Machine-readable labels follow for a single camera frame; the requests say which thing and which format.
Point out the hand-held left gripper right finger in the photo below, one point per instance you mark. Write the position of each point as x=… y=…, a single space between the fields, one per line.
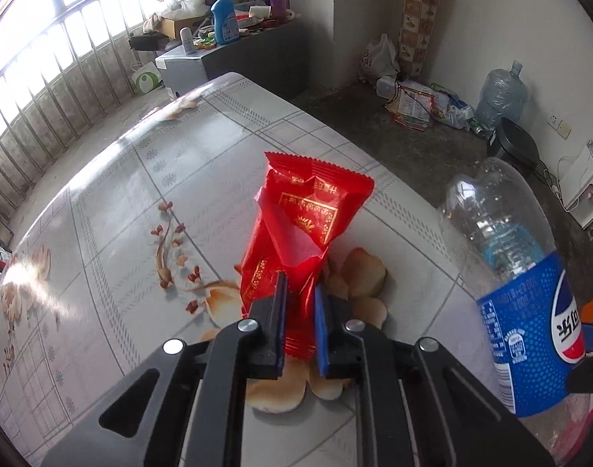
x=320 y=321

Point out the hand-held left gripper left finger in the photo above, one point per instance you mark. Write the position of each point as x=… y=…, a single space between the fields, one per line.
x=281 y=301

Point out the clear bottle with blue label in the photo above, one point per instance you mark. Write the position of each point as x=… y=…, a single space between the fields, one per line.
x=520 y=311

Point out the red foil wrapper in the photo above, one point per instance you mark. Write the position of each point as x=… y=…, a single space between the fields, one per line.
x=301 y=214

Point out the white box appliance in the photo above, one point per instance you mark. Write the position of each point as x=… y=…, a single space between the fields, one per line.
x=583 y=185

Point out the floral tablecloth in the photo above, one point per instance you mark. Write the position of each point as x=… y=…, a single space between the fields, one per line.
x=106 y=204

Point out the flat printed packet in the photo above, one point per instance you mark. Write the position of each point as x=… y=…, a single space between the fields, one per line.
x=413 y=104

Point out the clear plastic container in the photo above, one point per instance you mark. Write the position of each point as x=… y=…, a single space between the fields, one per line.
x=387 y=86

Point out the dark grey cabinet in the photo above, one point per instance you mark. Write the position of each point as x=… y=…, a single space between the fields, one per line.
x=257 y=63

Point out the clear printed plastic bag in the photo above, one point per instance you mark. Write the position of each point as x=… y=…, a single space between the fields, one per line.
x=452 y=109

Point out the white bag with green logo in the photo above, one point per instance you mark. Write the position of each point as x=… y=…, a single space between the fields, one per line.
x=148 y=80

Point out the white plastic bag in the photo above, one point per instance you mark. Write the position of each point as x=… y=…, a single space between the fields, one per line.
x=379 y=58

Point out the large clear water jug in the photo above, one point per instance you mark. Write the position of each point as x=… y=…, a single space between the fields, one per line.
x=500 y=92

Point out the small white bottle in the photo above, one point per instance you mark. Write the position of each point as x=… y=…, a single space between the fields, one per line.
x=188 y=41

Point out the blue detergent bottle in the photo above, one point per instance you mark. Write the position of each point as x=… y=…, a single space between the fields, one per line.
x=225 y=22

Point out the open cardboard box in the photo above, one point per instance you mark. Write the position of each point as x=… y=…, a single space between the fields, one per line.
x=179 y=27

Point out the purple cup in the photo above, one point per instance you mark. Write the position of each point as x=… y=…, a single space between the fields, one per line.
x=277 y=6

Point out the tall patterned roll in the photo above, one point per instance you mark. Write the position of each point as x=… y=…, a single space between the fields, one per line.
x=420 y=14

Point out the metal window railing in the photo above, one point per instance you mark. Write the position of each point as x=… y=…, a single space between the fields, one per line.
x=62 y=15

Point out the white wall socket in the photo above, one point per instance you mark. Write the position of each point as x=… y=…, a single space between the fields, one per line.
x=560 y=125

